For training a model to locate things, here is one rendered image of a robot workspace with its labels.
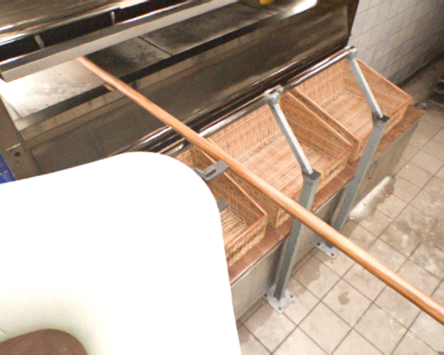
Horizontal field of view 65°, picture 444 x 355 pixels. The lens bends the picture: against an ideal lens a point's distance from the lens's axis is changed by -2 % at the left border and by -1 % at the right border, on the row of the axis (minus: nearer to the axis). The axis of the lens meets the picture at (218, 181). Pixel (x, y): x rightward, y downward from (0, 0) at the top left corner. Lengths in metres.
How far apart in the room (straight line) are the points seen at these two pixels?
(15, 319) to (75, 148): 1.05
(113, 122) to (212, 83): 0.46
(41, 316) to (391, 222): 2.37
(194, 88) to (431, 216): 1.82
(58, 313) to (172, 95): 1.23
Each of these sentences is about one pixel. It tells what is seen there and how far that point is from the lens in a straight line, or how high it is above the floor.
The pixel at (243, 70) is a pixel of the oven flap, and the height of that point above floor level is 1.01.
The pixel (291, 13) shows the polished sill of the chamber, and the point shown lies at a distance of 1.81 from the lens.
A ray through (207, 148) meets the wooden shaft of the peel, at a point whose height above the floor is 1.20.
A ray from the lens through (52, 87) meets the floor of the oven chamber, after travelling 1.33.
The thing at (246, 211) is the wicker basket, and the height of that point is 0.67.
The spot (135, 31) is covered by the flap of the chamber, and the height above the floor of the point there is 1.41.
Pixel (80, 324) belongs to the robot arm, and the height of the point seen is 1.58.
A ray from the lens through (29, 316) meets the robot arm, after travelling 0.26.
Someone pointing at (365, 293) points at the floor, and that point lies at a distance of 2.17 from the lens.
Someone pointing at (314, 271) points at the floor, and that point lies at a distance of 2.14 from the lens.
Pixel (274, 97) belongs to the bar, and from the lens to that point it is 1.19.
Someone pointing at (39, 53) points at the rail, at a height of 1.43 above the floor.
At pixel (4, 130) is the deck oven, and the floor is 1.20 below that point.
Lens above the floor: 1.81
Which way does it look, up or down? 47 degrees down
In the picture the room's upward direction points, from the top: straight up
